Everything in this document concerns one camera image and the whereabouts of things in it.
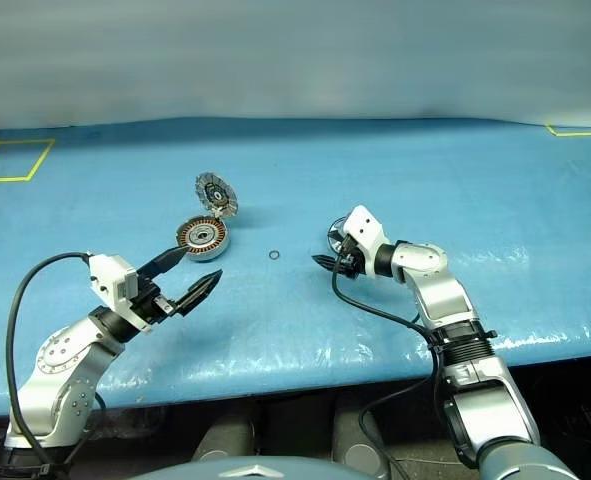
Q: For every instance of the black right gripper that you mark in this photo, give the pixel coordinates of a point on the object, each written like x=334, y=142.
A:
x=347, y=260

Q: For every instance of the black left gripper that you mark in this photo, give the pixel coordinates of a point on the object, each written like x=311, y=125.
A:
x=150, y=300

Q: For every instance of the silver motor stator copper windings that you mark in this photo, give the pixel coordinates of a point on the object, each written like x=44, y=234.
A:
x=202, y=239

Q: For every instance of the round silver motor end cover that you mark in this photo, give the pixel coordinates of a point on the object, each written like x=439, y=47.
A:
x=215, y=195

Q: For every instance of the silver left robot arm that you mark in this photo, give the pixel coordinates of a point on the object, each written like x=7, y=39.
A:
x=70, y=360

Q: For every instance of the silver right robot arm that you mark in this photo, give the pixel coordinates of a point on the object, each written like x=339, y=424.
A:
x=440, y=295

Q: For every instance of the large yellow tape square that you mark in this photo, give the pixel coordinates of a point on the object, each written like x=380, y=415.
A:
x=37, y=162

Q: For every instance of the grey robot torso with emblem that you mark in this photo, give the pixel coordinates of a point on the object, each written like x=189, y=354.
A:
x=245, y=470

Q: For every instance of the small yellow tape outline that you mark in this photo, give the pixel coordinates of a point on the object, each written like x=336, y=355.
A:
x=575, y=133

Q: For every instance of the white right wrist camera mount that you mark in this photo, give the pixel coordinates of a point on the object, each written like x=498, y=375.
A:
x=367, y=227

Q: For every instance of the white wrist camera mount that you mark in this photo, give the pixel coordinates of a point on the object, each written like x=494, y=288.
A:
x=367, y=227
x=109, y=275

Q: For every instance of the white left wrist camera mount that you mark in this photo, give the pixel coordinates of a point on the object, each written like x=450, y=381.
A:
x=109, y=275

